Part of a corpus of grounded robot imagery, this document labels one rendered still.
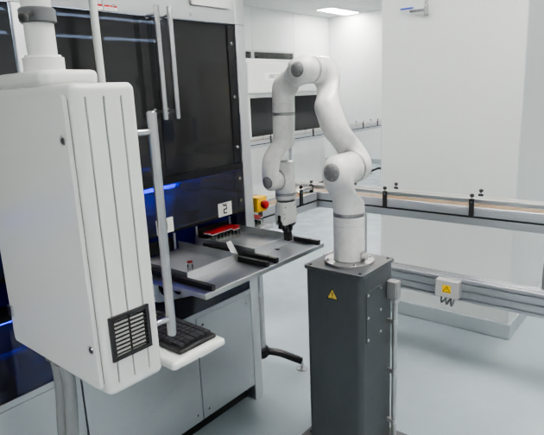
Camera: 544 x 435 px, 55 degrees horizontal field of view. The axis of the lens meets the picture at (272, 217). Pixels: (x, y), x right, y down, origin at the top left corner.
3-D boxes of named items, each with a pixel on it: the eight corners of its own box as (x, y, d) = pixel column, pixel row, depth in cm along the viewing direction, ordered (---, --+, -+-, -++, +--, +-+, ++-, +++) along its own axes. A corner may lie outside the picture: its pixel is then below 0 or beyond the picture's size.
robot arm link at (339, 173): (370, 213, 201) (370, 150, 195) (345, 223, 187) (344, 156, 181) (343, 210, 208) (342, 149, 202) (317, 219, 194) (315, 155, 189)
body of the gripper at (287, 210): (286, 194, 224) (287, 220, 226) (270, 198, 216) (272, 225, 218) (300, 196, 219) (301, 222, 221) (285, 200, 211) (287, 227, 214)
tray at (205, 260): (129, 265, 204) (127, 256, 203) (179, 249, 224) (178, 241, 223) (187, 281, 183) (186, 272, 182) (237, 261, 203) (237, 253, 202)
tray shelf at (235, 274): (118, 274, 201) (117, 268, 200) (241, 232, 253) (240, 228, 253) (205, 299, 171) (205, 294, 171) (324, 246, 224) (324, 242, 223)
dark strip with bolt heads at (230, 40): (237, 209, 239) (225, 25, 220) (243, 207, 242) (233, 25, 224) (238, 210, 238) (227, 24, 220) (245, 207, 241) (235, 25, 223)
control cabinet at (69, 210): (11, 345, 158) (-35, 78, 140) (71, 323, 173) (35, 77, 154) (104, 403, 126) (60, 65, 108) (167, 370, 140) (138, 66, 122)
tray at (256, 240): (195, 244, 229) (194, 236, 228) (235, 230, 248) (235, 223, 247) (255, 256, 208) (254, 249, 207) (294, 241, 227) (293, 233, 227)
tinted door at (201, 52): (166, 175, 205) (151, 16, 192) (240, 161, 238) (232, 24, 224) (167, 176, 205) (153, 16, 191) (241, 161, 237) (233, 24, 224)
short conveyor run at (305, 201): (241, 235, 256) (239, 203, 252) (218, 230, 265) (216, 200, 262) (319, 207, 307) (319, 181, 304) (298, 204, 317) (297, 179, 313)
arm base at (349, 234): (382, 258, 205) (382, 212, 201) (358, 272, 191) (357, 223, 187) (341, 251, 217) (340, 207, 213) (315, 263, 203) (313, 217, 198)
